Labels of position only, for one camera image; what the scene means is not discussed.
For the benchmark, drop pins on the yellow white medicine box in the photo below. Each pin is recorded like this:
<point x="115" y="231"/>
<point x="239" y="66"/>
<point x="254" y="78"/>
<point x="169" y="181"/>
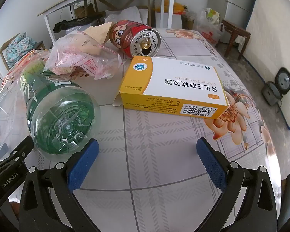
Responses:
<point x="164" y="79"/>

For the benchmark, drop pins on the wooden chair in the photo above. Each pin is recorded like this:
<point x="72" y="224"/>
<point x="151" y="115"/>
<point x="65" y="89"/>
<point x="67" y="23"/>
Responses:
<point x="4" y="50"/>

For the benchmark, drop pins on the black cloth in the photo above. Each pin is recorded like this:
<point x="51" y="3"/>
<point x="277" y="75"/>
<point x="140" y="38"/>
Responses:
<point x="70" y="24"/>

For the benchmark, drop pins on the red drink can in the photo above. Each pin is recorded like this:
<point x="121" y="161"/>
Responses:
<point x="125" y="36"/>

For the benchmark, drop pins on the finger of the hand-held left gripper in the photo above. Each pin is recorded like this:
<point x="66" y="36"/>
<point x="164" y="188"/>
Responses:
<point x="17" y="153"/>

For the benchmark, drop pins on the clear red-printed plastic bag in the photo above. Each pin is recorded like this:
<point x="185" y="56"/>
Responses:
<point x="87" y="53"/>

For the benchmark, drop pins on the clear plastic container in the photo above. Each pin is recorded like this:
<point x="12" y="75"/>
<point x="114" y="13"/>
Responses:
<point x="4" y="116"/>

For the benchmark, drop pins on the orange plastic bag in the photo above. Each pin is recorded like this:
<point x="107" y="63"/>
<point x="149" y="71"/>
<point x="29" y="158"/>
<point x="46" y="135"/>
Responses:
<point x="176" y="7"/>

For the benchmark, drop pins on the floral cushion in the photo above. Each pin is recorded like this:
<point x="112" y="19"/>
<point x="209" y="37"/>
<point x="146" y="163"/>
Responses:
<point x="19" y="46"/>

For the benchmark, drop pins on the grey rice cooker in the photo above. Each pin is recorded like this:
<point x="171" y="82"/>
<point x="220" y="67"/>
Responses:
<point x="284" y="78"/>

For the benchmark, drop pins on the white board with blue edge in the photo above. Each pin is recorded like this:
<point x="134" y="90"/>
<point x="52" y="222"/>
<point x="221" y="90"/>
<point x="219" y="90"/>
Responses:
<point x="275" y="41"/>

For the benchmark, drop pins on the white red-printed plastic bag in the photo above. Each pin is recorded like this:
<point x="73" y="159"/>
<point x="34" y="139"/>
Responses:
<point x="212" y="33"/>

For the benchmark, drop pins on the green plastic bottle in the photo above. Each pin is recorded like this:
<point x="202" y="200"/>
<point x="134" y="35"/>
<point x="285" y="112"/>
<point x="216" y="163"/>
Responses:
<point x="58" y="116"/>

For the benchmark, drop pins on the floral tablecloth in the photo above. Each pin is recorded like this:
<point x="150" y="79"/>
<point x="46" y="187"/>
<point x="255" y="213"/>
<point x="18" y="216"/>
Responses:
<point x="147" y="137"/>

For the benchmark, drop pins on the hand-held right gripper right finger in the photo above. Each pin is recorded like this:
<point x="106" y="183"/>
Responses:
<point x="211" y="164"/>

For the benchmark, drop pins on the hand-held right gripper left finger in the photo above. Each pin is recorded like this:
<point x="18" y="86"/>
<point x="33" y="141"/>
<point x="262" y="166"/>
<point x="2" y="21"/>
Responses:
<point x="83" y="164"/>

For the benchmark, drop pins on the beige paper sheet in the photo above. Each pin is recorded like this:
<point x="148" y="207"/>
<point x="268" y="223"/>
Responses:
<point x="99" y="32"/>

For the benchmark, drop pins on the dark wooden stool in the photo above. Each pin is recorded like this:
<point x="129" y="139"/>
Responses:
<point x="234" y="27"/>

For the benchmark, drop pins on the grey fridge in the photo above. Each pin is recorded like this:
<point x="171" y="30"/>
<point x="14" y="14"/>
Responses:
<point x="239" y="0"/>

